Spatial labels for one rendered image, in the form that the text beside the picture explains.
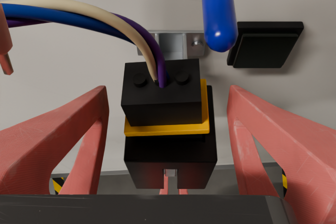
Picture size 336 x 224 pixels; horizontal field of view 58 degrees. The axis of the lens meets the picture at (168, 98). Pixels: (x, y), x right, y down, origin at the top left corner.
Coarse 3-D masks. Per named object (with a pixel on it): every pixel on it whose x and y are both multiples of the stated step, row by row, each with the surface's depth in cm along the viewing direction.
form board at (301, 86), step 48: (0, 0) 17; (96, 0) 17; (144, 0) 17; (192, 0) 17; (240, 0) 17; (288, 0) 17; (48, 48) 21; (96, 48) 21; (0, 96) 27; (48, 96) 27; (288, 96) 27
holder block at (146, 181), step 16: (208, 96) 15; (208, 112) 15; (128, 144) 14; (144, 144) 14; (160, 144) 14; (176, 144) 14; (192, 144) 14; (208, 144) 14; (128, 160) 13; (144, 160) 13; (160, 160) 13; (176, 160) 13; (192, 160) 13; (208, 160) 13; (144, 176) 16; (160, 176) 16; (192, 176) 16; (208, 176) 16
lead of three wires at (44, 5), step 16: (16, 0) 7; (32, 0) 7; (48, 0) 7; (64, 0) 7; (16, 16) 7; (32, 16) 7; (48, 16) 7; (64, 16) 7; (80, 16) 8; (96, 16) 8; (112, 16) 8; (112, 32) 9; (128, 32) 9; (144, 32) 9; (144, 48) 9; (160, 64) 10; (160, 80) 11
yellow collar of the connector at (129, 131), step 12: (204, 84) 14; (204, 96) 13; (204, 108) 13; (204, 120) 13; (132, 132) 13; (144, 132) 13; (156, 132) 13; (168, 132) 13; (180, 132) 13; (192, 132) 13; (204, 132) 13
